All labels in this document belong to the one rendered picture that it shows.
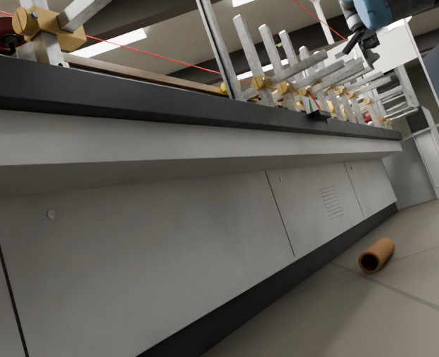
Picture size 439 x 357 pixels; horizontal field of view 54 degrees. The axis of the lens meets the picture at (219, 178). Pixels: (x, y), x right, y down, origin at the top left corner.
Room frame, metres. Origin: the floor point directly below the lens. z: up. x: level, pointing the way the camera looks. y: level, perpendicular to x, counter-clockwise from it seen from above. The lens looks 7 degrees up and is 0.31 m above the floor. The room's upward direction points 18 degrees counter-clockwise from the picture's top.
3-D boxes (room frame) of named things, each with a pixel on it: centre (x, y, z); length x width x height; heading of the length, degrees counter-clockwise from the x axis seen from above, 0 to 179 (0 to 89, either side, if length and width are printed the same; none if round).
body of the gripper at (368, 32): (1.93, -0.85, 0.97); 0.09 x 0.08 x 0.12; 59
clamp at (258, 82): (1.66, -0.29, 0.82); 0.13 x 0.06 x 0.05; 149
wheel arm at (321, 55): (1.66, -0.34, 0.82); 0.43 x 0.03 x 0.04; 59
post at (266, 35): (1.86, -0.41, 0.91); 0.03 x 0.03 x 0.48; 59
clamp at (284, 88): (1.88, -0.42, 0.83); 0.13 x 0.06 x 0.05; 149
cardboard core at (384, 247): (1.78, -0.51, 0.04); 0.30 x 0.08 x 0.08; 149
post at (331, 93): (2.50, -0.80, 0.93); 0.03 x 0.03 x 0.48; 59
